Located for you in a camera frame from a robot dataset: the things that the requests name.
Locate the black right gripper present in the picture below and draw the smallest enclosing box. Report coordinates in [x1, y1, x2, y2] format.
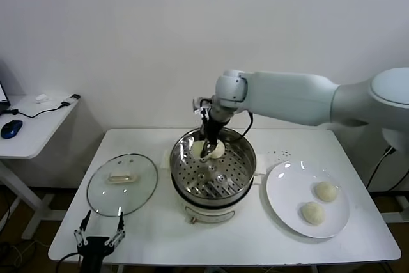
[199, 118, 226, 162]

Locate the stainless steel steamer basket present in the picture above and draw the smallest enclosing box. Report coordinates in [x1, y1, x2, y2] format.
[169, 127, 258, 205]

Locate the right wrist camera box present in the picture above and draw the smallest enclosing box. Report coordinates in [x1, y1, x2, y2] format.
[192, 97, 212, 117]

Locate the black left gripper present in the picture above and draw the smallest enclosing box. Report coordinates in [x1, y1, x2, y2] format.
[73, 210, 126, 273]

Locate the white electric cooker pot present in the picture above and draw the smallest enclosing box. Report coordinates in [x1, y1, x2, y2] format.
[159, 150, 266, 225]

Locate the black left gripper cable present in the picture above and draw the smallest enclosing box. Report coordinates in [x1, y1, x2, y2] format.
[56, 251, 81, 273]

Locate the white round plate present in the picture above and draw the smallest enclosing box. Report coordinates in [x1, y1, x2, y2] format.
[265, 160, 351, 238]

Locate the white side desk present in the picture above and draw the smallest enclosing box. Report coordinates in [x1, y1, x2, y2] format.
[0, 95, 82, 241]

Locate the black floor cable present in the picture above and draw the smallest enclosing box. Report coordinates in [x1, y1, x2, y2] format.
[0, 188, 20, 269]

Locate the glass pot lid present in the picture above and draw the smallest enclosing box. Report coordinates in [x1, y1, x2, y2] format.
[86, 153, 159, 217]

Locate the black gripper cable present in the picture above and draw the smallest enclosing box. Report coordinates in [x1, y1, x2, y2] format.
[223, 111, 254, 141]
[56, 251, 81, 273]

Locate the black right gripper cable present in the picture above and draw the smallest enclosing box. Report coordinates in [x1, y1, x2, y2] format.
[223, 111, 254, 141]

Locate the blue computer mouse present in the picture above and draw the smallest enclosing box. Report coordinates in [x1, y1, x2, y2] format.
[0, 120, 24, 140]

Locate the black laptop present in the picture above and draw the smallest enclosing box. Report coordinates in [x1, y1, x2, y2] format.
[0, 81, 12, 116]

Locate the crumpled white tissue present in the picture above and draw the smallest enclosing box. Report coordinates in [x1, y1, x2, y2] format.
[33, 93, 52, 105]

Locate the white work table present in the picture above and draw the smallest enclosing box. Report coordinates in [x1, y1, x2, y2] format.
[47, 128, 403, 267]

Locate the black desk cable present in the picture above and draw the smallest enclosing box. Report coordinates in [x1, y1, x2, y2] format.
[0, 102, 70, 119]

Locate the black wall power cable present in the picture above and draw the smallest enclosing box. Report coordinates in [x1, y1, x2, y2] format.
[366, 144, 397, 191]

